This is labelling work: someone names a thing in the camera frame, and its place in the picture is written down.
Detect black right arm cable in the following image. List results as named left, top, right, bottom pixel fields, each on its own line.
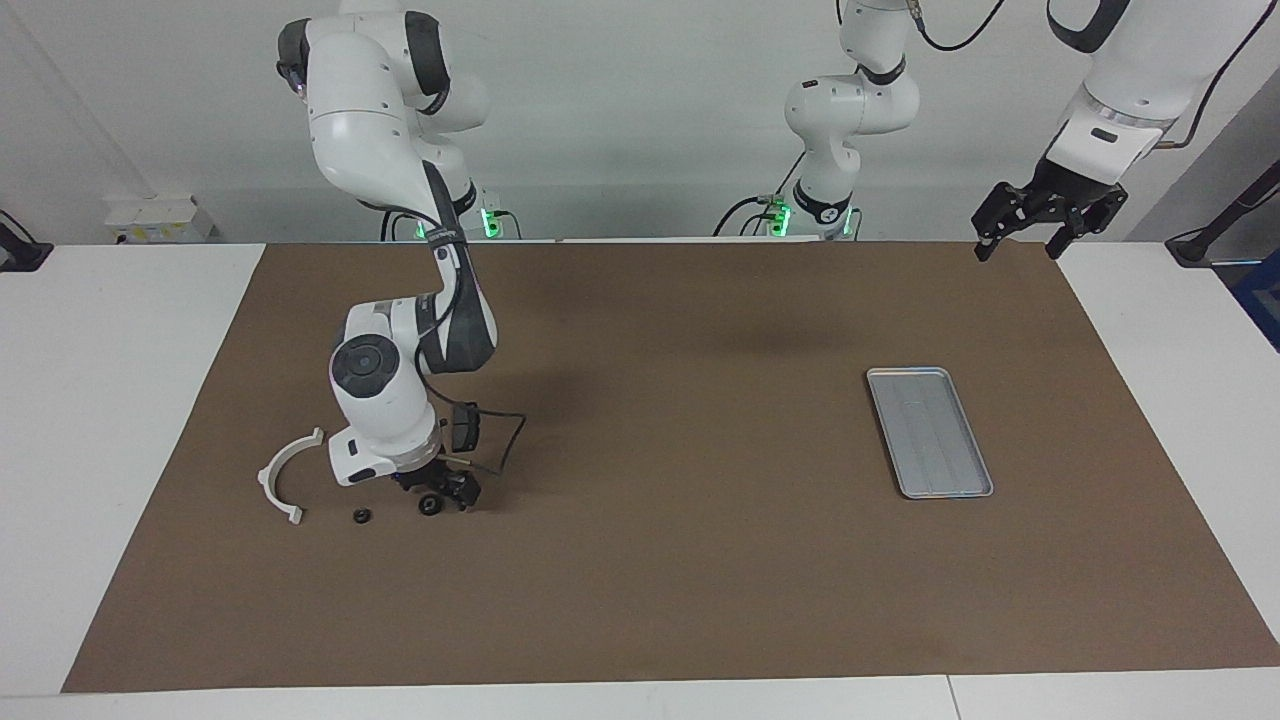
left=380, top=200, right=528, bottom=476

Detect white semicircular plastic bracket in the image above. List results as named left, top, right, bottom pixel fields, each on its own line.
left=257, top=427, right=326, bottom=526

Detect silver metal tray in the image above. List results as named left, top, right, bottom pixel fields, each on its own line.
left=866, top=367, right=995, bottom=500

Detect black stand with pole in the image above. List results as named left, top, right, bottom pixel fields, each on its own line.
left=1165, top=160, right=1280, bottom=266

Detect black table clamp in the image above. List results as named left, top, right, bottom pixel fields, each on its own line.
left=0, top=210, right=53, bottom=273

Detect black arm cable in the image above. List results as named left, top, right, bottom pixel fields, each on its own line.
left=380, top=200, right=528, bottom=476
left=905, top=0, right=1246, bottom=151

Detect brown paper table mat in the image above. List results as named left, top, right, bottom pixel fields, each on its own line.
left=60, top=238, right=1280, bottom=694

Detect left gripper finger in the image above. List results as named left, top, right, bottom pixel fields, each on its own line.
left=1045, top=188, right=1129, bottom=261
left=972, top=182, right=1043, bottom=263

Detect black base cable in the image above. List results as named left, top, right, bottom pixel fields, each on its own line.
left=713, top=150, right=807, bottom=238

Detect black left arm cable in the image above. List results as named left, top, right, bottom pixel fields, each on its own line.
left=905, top=0, right=1246, bottom=151

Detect blue box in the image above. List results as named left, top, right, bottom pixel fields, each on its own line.
left=1230, top=250, right=1280, bottom=351

